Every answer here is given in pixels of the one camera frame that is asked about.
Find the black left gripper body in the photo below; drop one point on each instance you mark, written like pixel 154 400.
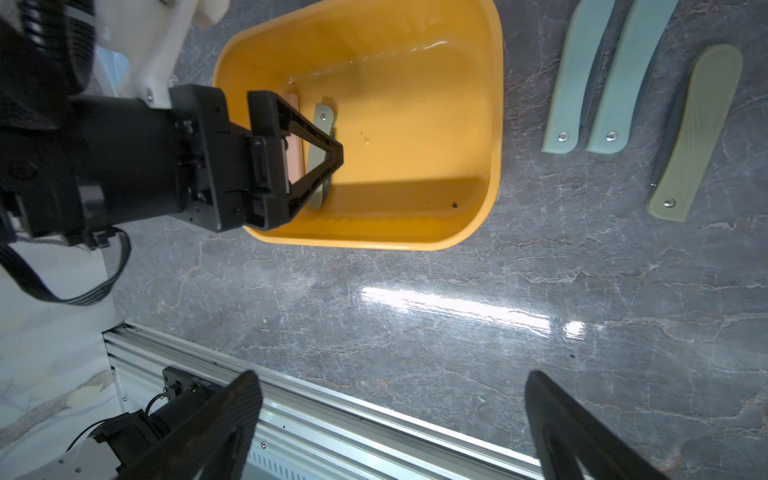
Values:
pixel 190 162

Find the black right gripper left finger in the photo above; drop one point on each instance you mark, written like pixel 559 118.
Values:
pixel 204 432

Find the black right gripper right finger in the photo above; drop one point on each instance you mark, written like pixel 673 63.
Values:
pixel 570 441

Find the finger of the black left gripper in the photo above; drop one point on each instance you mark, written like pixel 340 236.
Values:
pixel 270 200

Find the yellow plastic storage tray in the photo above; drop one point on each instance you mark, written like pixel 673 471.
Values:
pixel 417 89

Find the teal folding fruit knife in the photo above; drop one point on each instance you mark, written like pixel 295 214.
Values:
pixel 574 84
pixel 643 28

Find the olive green folding fruit knife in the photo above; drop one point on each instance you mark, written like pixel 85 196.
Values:
pixel 694 127

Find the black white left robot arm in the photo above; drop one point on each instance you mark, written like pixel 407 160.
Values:
pixel 46 65

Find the pink folding fruit knife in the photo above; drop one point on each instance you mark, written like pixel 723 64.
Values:
pixel 294 159

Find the packaged blue face masks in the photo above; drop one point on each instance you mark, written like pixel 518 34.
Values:
pixel 109 68

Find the aluminium rail frame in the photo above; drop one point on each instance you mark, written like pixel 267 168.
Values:
pixel 307 431

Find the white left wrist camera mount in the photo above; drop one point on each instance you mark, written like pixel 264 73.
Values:
pixel 150 34

